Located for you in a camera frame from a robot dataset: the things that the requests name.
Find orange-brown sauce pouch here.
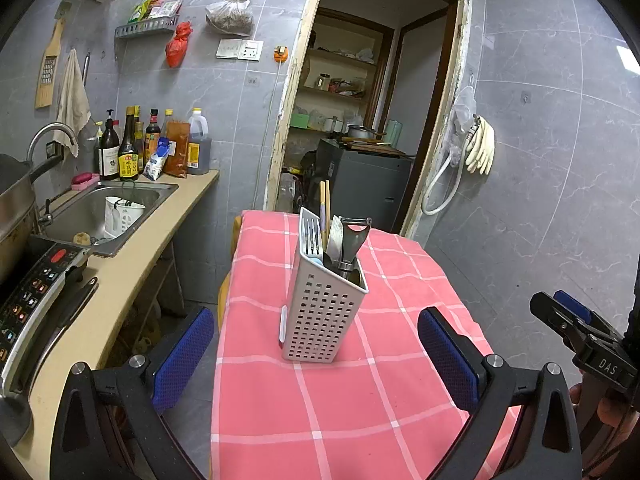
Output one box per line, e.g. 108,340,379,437
165,120,192,177

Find white cup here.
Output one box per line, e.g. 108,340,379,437
103,195,147,240

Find soy sauce bottle yellow label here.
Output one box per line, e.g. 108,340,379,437
118,106,141,182

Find blue and white bag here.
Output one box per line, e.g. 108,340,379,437
143,137,173,182

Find steel sink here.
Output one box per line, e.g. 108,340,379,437
30,180,180,258

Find wooden shelf unit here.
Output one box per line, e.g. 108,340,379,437
295,7,396,136

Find grey fridge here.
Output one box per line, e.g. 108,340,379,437
315,137,413,233

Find hanging beige towel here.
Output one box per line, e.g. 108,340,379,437
54,49,93,158

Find white perforated utensil holder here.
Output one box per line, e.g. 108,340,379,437
277,206,370,365

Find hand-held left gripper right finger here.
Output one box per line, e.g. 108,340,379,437
417,306,583,480

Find clear hanging plastic bag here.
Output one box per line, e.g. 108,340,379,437
450,86,478,166

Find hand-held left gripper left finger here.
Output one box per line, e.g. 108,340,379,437
50,305,216,480

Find wooden door frame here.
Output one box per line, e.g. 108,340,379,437
262,0,473,241

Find pink soap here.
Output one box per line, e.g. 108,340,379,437
70,172,101,192

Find green-yellow snack packet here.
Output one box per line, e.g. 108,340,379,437
129,0,156,23

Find steel faucet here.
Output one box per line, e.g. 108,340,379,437
25,122,78,226

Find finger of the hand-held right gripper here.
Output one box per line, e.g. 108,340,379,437
529,291,586,348
554,289,626,341

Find beige kitchen counter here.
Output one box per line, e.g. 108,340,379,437
0,167,221,466

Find red snack packets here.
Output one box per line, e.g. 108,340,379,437
149,0,185,20

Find cream rubber gloves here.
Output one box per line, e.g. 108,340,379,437
465,116,496,176

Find steel pan with lid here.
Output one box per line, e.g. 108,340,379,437
0,152,63,281

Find white hose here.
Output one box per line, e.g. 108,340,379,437
421,152,468,217

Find dark pump bottle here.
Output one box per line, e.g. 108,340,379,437
97,109,121,181

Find pink checked tablecloth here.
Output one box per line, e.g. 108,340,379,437
210,209,523,480

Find steel-handled peeler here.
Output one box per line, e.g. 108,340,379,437
336,216,374,273

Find wooden cutting board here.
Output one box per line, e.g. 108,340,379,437
345,141,407,157

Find red plastic bag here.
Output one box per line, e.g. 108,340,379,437
165,21,193,68

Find grey wall rack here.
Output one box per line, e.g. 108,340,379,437
114,15,180,40

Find steel fork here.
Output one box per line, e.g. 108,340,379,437
303,217,322,261

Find clear bag of dried goods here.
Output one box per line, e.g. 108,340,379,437
205,0,261,36

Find wooden grater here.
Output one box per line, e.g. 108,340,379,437
35,4,68,110

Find induction cooker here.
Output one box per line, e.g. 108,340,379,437
0,232,93,401

